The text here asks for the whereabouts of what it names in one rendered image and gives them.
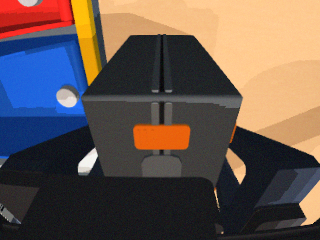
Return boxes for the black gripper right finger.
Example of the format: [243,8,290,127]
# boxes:
[216,125,320,233]

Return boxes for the yellow bar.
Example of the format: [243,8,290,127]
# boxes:
[71,0,102,85]

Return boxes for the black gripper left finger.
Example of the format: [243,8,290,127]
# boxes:
[0,125,104,176]

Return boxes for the blue open bin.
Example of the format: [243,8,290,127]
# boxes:
[0,34,88,159]

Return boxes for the grey metal bin rack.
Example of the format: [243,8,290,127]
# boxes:
[0,0,107,224]

